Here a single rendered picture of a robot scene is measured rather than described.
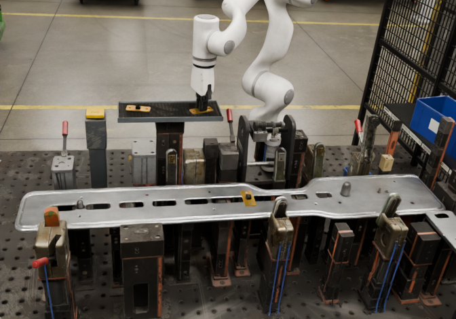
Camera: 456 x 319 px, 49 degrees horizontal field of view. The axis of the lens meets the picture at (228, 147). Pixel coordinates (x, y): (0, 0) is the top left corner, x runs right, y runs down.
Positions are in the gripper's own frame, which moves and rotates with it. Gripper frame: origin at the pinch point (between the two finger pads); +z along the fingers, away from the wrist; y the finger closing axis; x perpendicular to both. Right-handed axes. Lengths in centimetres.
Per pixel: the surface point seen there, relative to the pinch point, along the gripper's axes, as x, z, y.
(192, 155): -10.4, 10.6, 15.6
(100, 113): -34.1, 2.6, -9.4
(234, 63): 195, 118, -308
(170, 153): -17.9, 8.5, 14.6
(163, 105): -11.4, 2.6, -8.4
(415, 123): 89, 13, 23
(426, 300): 52, 48, 75
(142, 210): -32.4, 18.7, 27.7
